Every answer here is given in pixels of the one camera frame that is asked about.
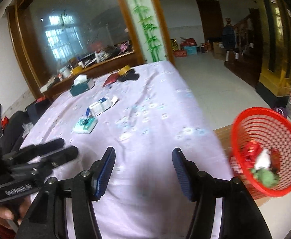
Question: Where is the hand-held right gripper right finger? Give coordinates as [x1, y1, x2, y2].
[172, 147, 273, 239]

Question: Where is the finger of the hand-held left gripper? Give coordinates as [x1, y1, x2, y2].
[2, 138, 65, 161]
[37, 146, 79, 167]

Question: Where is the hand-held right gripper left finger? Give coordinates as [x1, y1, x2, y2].
[14, 146, 116, 239]

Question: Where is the red torn carton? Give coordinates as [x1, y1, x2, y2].
[239, 141, 263, 169]

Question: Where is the white printed plastic bag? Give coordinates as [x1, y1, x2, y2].
[254, 149, 272, 169]

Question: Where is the green cloth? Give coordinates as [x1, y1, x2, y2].
[250, 168, 280, 187]

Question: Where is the red mesh basket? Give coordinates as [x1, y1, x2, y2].
[230, 107, 291, 198]

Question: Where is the person's left hand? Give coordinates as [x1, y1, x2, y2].
[0, 199, 33, 229]

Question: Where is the green white small box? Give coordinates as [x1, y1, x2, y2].
[72, 116, 98, 134]

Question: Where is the black case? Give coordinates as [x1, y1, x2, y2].
[25, 99, 53, 125]

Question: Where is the black bag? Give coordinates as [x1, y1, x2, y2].
[0, 111, 30, 152]

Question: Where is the wooden stool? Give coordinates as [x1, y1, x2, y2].
[214, 125, 267, 207]

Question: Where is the blue white medicine box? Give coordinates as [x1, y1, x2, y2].
[87, 96, 119, 117]

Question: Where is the dark green tissue box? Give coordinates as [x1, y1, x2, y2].
[70, 75, 95, 97]

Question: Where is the purple floral tablecloth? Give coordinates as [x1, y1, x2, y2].
[19, 61, 235, 239]

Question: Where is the dark red packet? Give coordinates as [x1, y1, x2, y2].
[103, 73, 120, 87]

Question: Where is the black pouch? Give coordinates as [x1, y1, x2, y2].
[118, 72, 140, 82]

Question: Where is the row of assorted clutter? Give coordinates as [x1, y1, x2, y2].
[40, 40, 136, 92]

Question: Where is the brown tape roll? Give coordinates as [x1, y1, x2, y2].
[117, 65, 131, 76]

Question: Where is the wooden staircase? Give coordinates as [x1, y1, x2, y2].
[224, 7, 260, 86]

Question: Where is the cardboard box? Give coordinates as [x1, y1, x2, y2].
[212, 41, 226, 60]

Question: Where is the glass partition panel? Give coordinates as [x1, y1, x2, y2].
[28, 0, 136, 75]

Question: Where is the red gift box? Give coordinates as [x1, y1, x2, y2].
[180, 38, 198, 50]

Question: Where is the gold black pillar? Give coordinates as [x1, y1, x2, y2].
[256, 0, 291, 97]

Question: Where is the bamboo painted panel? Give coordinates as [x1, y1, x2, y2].
[119, 0, 167, 64]

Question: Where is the brown door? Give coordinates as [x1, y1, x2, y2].
[196, 0, 223, 43]

